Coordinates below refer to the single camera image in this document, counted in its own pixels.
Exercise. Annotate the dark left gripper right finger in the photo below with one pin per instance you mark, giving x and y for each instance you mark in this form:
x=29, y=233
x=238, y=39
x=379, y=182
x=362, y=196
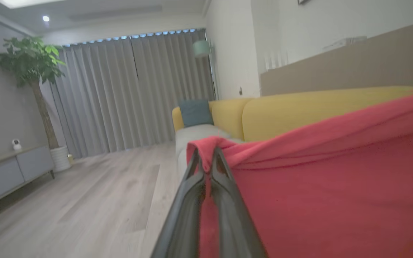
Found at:
x=231, y=215

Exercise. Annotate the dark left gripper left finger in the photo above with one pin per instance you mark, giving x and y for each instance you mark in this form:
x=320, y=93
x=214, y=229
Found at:
x=185, y=215

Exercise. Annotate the red jersey with white trim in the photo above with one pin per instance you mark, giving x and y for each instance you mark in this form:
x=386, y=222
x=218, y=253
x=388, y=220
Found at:
x=335, y=186

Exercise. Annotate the teal cushion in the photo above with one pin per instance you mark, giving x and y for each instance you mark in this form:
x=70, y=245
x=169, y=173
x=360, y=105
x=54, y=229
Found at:
x=195, y=113

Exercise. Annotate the yellow and grey sofa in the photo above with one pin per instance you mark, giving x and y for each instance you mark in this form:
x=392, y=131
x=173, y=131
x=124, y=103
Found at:
x=281, y=114

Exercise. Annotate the grey curtain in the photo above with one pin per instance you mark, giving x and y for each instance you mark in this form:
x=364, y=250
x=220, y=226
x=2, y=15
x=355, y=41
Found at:
x=95, y=96
x=170, y=79

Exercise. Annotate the white ribbed plant pot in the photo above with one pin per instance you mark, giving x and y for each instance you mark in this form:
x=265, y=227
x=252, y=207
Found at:
x=60, y=157

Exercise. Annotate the floor lamp with mint shade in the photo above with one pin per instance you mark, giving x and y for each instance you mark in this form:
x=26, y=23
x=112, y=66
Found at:
x=202, y=48

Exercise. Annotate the grey low cabinet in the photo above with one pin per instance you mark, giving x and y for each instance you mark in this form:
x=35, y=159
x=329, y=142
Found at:
x=2, y=175

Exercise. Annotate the green indoor tree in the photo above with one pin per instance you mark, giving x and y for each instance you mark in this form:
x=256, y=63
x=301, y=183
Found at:
x=31, y=61

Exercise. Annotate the round ceiling spotlight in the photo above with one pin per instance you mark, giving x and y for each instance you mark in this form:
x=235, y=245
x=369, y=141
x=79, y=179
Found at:
x=46, y=18

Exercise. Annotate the small white security camera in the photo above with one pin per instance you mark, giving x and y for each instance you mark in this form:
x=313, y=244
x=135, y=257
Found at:
x=16, y=144

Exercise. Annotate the beige wall panel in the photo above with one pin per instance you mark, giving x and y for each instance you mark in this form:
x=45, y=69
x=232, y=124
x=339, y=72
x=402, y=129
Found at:
x=353, y=68

